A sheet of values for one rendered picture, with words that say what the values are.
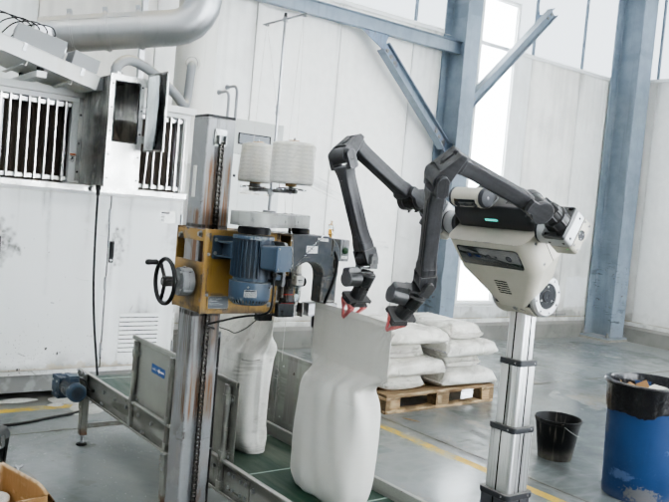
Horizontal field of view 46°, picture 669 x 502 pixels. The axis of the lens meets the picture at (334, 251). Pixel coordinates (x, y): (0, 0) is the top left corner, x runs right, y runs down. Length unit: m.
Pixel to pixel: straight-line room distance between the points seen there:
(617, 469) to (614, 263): 6.92
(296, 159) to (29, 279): 3.02
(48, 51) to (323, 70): 3.59
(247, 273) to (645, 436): 2.62
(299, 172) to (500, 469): 1.35
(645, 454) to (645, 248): 7.03
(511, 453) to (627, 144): 8.70
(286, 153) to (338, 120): 5.39
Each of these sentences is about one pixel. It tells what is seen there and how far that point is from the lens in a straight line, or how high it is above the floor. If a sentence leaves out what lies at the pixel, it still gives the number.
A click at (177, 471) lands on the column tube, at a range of 3.12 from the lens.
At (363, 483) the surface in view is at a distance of 2.90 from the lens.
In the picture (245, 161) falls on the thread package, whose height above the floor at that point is 1.60.
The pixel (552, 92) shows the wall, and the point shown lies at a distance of 10.67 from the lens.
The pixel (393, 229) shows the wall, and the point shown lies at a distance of 8.73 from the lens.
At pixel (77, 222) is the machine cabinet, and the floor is 1.21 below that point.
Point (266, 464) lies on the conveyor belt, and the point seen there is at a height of 0.38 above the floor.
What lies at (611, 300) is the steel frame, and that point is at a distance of 11.44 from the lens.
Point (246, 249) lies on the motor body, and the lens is 2.77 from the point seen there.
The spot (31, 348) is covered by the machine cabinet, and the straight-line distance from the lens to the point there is 5.60.
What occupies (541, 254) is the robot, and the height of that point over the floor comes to 1.36.
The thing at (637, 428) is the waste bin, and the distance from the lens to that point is 4.62.
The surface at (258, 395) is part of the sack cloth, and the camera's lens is 3.42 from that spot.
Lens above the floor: 1.45
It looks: 3 degrees down
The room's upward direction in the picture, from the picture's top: 5 degrees clockwise
